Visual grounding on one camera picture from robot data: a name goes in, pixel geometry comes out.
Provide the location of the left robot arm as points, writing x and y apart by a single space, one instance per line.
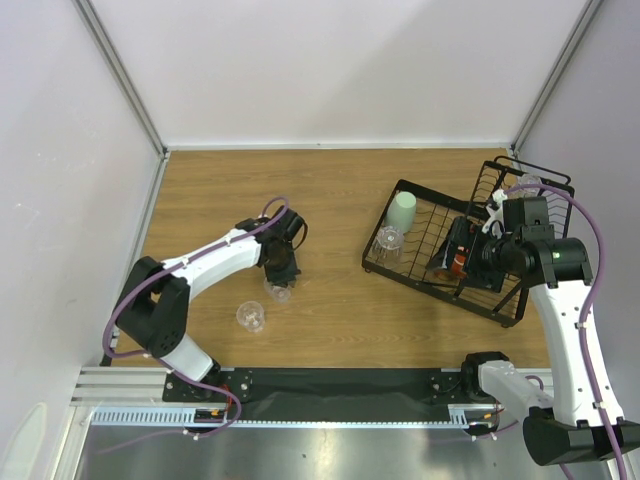
154 303

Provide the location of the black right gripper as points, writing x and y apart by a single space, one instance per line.
463 248

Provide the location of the green plastic cup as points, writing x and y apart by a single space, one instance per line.
401 212

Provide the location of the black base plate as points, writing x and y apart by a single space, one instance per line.
354 389

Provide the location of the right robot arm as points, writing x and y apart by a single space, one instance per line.
581 420

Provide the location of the orange black mug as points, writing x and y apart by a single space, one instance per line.
451 270

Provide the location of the white cable duct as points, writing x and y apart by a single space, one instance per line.
456 416

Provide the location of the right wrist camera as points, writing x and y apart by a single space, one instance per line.
494 225

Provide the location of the small clear glass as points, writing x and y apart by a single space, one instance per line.
277 293
528 186
251 316

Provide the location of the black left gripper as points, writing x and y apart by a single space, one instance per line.
287 276

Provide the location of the black wire dish rack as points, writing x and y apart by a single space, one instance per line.
433 219

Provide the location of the large clear faceted glass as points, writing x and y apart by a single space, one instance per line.
388 246

